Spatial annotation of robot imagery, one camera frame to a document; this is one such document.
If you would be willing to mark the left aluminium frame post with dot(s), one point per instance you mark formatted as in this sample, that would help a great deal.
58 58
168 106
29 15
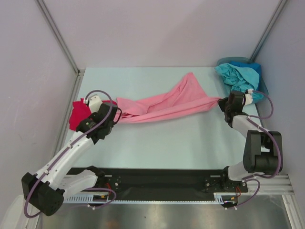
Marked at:
57 34

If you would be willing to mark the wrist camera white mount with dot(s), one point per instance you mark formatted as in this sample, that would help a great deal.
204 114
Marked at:
248 97
93 102

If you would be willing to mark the aluminium frame post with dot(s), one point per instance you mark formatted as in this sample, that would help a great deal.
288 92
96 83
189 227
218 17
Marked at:
57 34
268 29

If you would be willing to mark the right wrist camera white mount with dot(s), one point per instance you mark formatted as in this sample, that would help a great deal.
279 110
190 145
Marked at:
248 97

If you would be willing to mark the red folded t shirt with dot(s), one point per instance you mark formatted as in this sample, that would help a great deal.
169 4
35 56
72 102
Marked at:
82 119

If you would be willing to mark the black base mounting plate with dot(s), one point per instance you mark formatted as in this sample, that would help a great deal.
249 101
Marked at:
164 184

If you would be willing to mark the teal plastic basket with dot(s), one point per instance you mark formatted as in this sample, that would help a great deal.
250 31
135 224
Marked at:
262 88

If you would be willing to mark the right aluminium frame post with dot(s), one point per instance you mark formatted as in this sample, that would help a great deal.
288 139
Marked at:
268 29

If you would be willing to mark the pink t shirt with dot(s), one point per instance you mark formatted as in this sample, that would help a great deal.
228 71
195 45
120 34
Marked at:
186 98

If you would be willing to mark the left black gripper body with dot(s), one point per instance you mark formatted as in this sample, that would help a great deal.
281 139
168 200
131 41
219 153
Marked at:
109 127

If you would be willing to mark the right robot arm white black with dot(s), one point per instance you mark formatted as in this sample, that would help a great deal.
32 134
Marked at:
263 154

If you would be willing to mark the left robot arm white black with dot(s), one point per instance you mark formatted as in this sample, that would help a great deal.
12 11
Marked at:
47 189

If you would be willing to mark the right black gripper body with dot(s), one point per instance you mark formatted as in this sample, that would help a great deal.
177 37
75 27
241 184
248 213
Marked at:
227 102

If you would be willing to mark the aluminium rail front right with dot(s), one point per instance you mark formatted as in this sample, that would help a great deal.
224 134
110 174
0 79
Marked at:
268 204

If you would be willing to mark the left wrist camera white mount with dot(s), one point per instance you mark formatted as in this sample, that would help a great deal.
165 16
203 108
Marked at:
93 102

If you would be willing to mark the light blue t shirt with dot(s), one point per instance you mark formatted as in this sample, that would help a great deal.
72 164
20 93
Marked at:
234 76

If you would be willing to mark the dark blue t shirt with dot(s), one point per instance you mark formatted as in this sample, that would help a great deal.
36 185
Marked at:
255 75

